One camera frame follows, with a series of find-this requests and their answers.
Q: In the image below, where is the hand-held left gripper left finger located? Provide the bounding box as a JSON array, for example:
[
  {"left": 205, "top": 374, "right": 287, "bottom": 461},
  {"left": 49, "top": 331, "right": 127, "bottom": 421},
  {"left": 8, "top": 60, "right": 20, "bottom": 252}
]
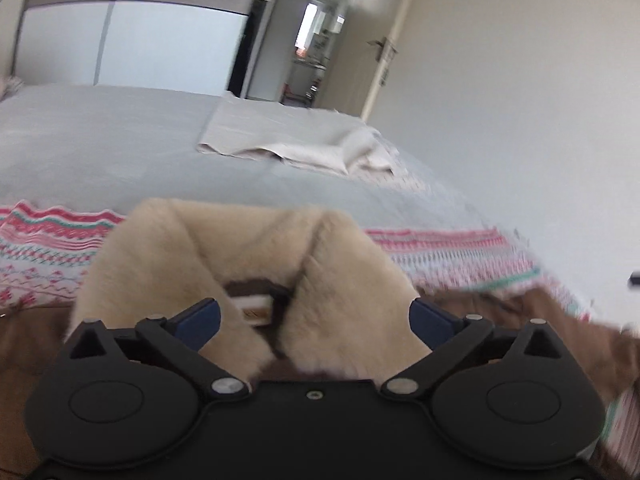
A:
[{"left": 64, "top": 298, "right": 251, "bottom": 402}]

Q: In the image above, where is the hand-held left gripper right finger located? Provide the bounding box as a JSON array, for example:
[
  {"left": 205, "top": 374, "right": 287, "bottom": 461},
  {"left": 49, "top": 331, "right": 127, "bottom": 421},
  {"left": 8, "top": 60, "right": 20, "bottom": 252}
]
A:
[{"left": 381, "top": 298, "right": 565, "bottom": 402}]

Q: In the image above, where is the brown coat with fur collar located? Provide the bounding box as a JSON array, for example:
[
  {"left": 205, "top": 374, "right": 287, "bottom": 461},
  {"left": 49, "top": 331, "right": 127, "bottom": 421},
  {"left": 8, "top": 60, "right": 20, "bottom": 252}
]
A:
[{"left": 0, "top": 197, "right": 640, "bottom": 480}]

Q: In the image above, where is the red and green patterned blanket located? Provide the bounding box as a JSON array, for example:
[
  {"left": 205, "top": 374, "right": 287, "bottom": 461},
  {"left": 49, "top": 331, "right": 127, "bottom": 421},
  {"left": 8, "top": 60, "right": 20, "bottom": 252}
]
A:
[{"left": 0, "top": 200, "right": 623, "bottom": 456}]

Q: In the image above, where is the beige folded cloth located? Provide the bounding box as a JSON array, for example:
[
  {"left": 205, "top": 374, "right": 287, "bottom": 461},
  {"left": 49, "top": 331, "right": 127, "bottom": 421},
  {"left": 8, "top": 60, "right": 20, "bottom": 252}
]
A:
[{"left": 196, "top": 91, "right": 414, "bottom": 179}]

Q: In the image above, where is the beige room door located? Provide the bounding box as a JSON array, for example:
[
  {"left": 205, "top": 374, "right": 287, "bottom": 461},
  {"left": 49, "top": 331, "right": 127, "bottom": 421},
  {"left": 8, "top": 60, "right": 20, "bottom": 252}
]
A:
[{"left": 314, "top": 0, "right": 427, "bottom": 122}]

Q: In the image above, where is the white and grey wardrobe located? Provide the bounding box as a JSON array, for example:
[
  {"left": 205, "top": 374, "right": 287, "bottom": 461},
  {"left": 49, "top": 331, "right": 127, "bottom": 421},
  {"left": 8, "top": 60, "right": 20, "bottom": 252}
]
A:
[{"left": 10, "top": 0, "right": 262, "bottom": 99}]

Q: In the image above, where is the metal door handle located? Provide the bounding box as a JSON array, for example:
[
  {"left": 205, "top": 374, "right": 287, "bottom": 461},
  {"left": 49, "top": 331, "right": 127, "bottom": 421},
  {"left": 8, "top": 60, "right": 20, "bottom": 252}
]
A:
[{"left": 367, "top": 35, "right": 399, "bottom": 62}]

